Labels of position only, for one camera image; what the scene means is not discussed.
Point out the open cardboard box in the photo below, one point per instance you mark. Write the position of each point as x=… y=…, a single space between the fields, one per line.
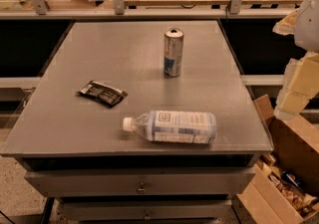
x=287 y=191

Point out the black snack packet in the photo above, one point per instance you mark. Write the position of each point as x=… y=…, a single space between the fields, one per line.
x=101 y=93

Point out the blue plastic water bottle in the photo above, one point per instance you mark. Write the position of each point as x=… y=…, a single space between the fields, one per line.
x=174 y=126

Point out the upper grey drawer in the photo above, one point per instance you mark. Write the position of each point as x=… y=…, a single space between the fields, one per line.
x=140 y=182

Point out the silver blue drink can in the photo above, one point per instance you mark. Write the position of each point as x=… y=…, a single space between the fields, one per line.
x=173 y=45

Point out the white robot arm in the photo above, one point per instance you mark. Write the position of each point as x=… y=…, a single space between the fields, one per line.
x=301 y=77

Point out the lower grey drawer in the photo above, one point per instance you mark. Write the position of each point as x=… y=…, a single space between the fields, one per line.
x=145 y=210

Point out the grey drawer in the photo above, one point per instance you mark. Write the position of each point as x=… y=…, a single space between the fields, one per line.
x=140 y=182
x=145 y=210

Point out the grey drawer cabinet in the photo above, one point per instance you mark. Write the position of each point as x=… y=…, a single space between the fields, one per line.
x=60 y=130

